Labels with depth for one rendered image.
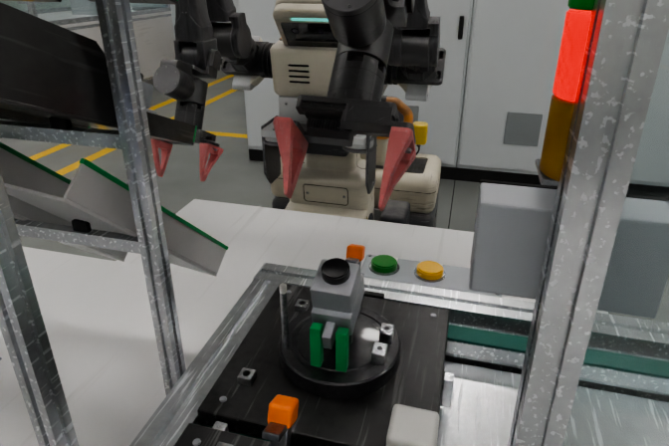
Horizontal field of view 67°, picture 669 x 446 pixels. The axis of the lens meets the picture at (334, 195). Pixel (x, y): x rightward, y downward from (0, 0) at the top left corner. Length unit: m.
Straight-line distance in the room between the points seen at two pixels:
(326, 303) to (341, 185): 0.79
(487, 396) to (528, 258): 0.33
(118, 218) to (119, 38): 0.19
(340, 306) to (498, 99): 3.09
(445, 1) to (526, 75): 0.69
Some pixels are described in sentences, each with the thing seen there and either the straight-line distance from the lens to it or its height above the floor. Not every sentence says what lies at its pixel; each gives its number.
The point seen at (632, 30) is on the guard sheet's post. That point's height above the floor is 1.35.
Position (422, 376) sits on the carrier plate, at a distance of 0.60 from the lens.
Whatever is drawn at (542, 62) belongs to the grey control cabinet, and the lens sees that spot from 3.52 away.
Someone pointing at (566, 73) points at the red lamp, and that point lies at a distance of 0.33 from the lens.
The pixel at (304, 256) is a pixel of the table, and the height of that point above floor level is 0.86.
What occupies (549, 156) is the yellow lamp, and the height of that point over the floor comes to 1.27.
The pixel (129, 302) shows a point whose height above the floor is 0.86.
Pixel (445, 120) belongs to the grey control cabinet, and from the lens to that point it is 3.58.
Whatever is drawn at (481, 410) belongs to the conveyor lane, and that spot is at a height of 0.92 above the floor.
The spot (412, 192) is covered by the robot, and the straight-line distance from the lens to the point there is 1.56.
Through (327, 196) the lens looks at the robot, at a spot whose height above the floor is 0.84.
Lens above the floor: 1.38
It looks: 24 degrees down
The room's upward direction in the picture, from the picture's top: straight up
